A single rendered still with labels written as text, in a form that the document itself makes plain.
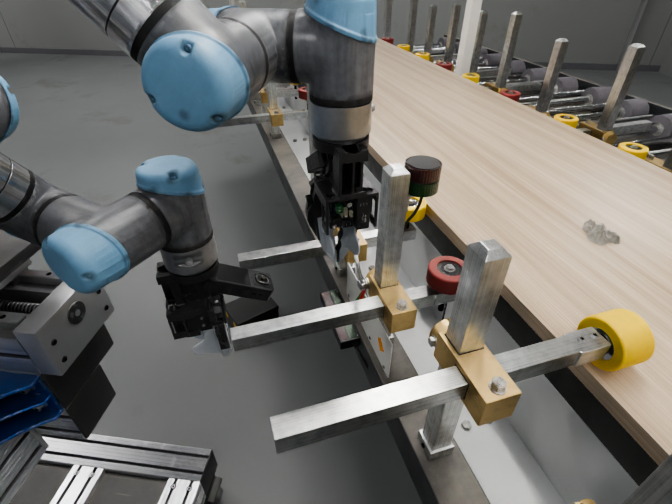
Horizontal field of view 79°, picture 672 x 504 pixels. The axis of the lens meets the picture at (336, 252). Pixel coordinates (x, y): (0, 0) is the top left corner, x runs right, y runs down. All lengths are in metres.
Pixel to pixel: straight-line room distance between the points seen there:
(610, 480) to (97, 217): 0.78
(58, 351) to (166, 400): 1.11
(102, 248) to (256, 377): 1.33
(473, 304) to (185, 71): 0.38
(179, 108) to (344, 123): 0.19
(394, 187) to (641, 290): 0.49
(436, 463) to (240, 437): 0.96
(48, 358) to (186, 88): 0.45
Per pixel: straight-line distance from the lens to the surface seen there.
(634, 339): 0.69
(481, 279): 0.48
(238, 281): 0.64
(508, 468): 0.91
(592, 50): 7.18
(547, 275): 0.86
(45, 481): 1.52
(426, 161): 0.69
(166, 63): 0.36
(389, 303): 0.76
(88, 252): 0.48
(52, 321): 0.68
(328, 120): 0.49
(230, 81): 0.36
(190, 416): 1.71
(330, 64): 0.47
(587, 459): 0.82
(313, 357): 1.78
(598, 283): 0.89
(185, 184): 0.53
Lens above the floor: 1.39
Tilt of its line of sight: 37 degrees down
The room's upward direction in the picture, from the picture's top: straight up
